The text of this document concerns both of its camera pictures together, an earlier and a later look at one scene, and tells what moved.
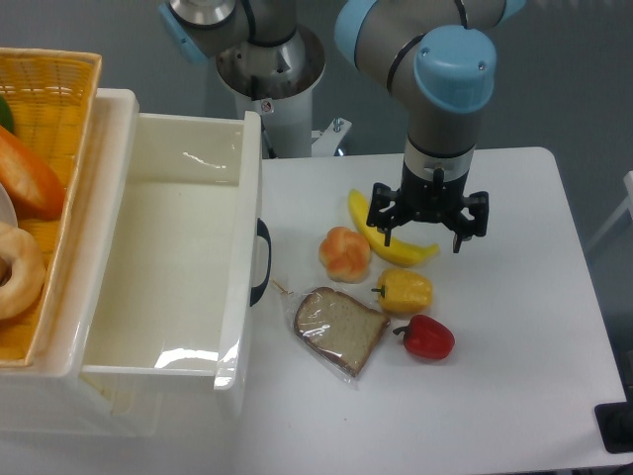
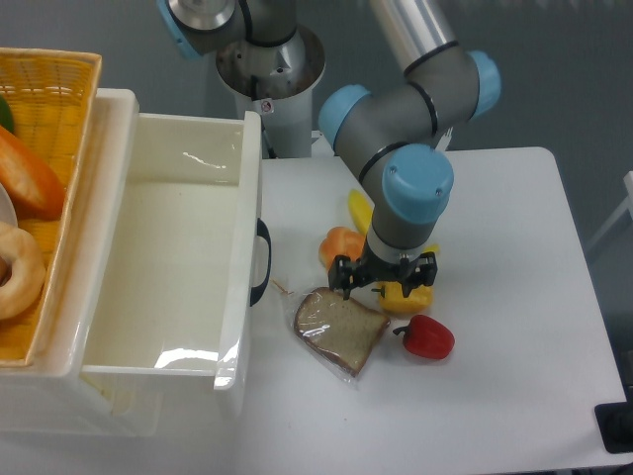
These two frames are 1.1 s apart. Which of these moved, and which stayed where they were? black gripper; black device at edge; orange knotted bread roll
Moved: black gripper
Stayed: orange knotted bread roll; black device at edge
